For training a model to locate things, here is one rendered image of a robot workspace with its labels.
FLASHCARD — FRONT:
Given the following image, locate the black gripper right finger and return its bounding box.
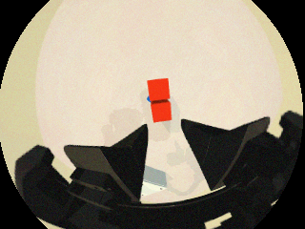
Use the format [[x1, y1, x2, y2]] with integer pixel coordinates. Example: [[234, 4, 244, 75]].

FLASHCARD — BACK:
[[180, 117, 271, 191]]

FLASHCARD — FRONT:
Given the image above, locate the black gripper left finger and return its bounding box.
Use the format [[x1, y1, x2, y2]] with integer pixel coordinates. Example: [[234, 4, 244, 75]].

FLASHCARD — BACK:
[[64, 125, 149, 202]]

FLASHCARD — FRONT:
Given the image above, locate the red cube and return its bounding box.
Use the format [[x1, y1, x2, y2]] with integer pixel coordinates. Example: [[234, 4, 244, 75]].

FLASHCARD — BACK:
[[148, 79, 171, 100], [152, 99, 172, 123]]

